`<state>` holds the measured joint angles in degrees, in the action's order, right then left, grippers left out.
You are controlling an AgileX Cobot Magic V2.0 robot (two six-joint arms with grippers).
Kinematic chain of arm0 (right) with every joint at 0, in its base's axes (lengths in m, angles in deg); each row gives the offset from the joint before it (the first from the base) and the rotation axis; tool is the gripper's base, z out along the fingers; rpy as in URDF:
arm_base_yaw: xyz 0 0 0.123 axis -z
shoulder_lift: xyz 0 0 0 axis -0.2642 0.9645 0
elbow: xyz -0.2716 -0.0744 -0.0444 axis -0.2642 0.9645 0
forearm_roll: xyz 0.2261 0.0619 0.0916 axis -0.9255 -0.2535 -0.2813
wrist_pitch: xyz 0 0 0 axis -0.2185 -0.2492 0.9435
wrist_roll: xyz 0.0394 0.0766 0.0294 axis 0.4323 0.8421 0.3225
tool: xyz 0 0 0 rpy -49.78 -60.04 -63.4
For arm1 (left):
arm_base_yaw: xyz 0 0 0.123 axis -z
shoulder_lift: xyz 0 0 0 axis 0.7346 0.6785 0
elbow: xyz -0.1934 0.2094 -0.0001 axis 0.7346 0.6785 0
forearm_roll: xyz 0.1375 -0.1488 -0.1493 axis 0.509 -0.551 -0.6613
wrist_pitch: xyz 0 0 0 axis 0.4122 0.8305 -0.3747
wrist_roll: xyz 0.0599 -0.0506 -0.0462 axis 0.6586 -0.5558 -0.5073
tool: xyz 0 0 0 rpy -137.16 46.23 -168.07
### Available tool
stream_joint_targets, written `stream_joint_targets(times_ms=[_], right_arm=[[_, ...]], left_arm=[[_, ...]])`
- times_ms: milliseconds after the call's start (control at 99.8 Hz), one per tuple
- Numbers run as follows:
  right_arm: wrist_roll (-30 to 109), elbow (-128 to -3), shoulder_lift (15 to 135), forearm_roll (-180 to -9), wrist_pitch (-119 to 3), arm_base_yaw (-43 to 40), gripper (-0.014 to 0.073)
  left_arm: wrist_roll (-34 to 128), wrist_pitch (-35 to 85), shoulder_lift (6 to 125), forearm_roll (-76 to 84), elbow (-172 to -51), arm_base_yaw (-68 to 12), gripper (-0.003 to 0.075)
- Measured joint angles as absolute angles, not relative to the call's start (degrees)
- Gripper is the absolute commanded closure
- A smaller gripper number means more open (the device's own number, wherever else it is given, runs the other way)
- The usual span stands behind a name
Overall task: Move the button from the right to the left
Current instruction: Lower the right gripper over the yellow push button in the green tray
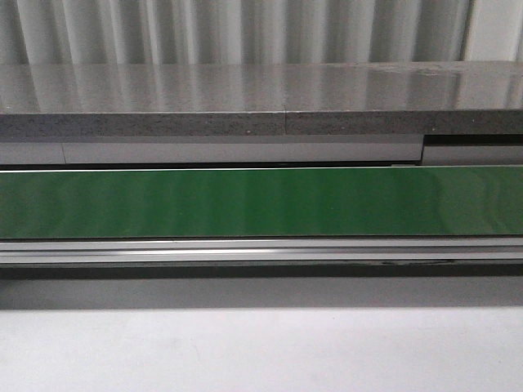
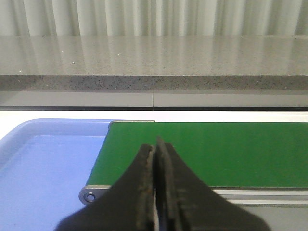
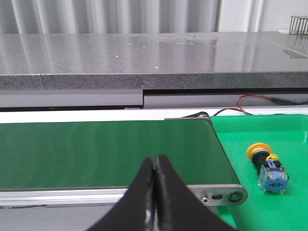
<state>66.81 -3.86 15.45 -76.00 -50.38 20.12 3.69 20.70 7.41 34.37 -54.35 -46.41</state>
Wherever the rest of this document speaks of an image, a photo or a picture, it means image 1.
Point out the green conveyor belt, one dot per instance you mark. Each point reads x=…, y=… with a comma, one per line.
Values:
x=285, y=202

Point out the grey stone-look counter slab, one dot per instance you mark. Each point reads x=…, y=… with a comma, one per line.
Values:
x=102, y=101

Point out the white cabinet panel under counter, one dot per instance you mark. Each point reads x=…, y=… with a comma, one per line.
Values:
x=264, y=150

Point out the white pleated curtain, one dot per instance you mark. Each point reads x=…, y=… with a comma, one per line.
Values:
x=258, y=32

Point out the aluminium conveyor side rail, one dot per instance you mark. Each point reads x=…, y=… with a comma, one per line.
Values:
x=271, y=252

